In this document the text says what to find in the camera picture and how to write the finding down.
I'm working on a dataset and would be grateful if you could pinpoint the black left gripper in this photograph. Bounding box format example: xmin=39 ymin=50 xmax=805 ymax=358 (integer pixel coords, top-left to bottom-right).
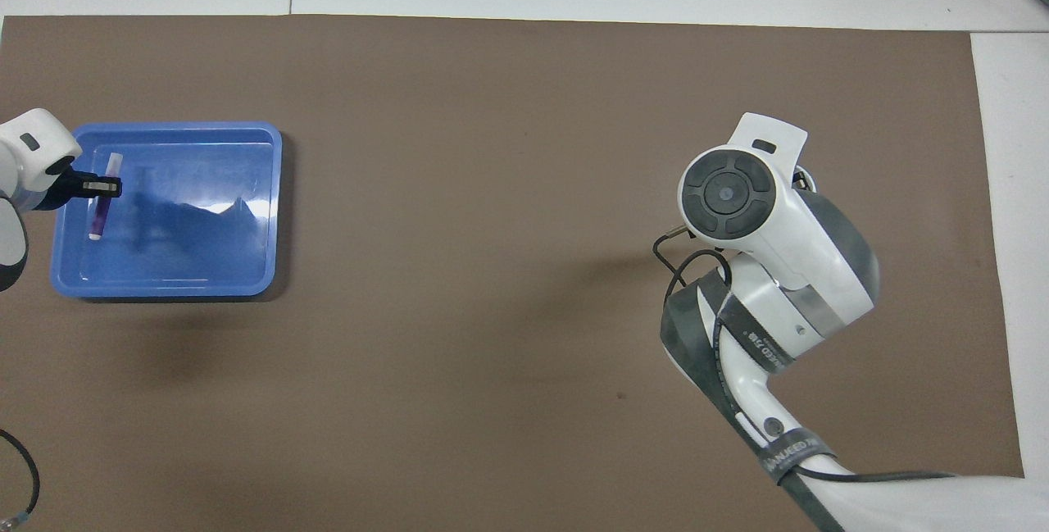
xmin=37 ymin=167 xmax=124 ymax=209

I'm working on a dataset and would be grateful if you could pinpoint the purple marker pen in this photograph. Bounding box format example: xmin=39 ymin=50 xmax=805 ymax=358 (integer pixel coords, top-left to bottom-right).
xmin=88 ymin=152 xmax=124 ymax=241

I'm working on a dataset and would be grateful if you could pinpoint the blue plastic tray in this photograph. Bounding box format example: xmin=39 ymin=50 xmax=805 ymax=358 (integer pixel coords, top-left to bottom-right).
xmin=50 ymin=121 xmax=284 ymax=300

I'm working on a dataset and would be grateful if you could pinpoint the brown paper table mat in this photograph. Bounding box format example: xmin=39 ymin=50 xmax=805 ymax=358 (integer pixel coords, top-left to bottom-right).
xmin=0 ymin=14 xmax=1032 ymax=532

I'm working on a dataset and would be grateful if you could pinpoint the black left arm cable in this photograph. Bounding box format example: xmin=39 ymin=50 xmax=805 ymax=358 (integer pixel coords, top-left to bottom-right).
xmin=0 ymin=430 xmax=42 ymax=529

